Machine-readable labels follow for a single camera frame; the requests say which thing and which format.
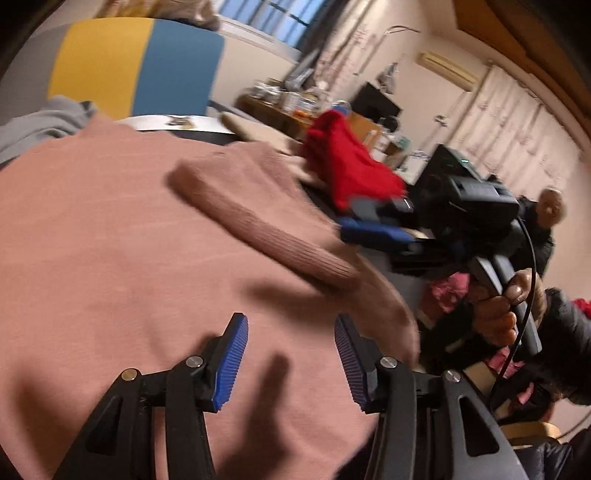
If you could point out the grey yellow blue backrest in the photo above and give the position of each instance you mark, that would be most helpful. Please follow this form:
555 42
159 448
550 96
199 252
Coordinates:
138 64

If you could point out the person's pink clothing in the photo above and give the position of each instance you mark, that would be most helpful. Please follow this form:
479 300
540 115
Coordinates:
448 293

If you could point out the pink knitted sweater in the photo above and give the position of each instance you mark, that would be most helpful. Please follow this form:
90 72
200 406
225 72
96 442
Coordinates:
138 258

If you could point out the white patterned curtain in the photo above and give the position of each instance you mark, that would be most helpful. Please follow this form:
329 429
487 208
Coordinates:
508 124

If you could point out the wall air conditioner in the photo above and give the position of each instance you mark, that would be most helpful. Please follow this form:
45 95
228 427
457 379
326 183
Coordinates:
448 69

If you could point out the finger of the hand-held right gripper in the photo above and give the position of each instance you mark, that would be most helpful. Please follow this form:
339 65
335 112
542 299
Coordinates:
374 234
383 206

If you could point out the beige blanket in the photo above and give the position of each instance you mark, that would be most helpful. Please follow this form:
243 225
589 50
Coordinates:
258 131

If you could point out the person's right forearm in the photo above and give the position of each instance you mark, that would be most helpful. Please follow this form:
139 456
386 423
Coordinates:
565 341

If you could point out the window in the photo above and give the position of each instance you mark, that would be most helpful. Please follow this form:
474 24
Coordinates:
272 21

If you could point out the red garment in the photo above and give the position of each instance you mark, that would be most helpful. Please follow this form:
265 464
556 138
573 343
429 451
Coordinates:
351 161

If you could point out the grey hoodie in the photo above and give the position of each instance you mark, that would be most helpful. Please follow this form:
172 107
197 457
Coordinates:
37 127

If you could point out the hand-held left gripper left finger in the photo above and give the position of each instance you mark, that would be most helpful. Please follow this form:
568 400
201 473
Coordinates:
228 364

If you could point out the person's right hand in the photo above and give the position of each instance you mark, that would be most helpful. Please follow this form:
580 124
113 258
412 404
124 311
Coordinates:
496 318

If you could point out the beige starfish print cloth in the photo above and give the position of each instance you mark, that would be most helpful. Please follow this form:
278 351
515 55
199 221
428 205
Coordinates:
184 11

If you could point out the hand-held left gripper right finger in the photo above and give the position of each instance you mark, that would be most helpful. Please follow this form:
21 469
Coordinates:
351 364

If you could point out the beige window curtain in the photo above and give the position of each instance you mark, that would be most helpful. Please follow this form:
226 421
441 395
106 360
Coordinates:
323 32

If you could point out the black monitor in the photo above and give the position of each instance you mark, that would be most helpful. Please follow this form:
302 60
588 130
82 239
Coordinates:
376 101

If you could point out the wooden desk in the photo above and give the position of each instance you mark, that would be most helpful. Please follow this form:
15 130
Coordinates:
277 115

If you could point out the white pillow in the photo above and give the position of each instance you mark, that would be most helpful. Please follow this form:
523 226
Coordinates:
147 122

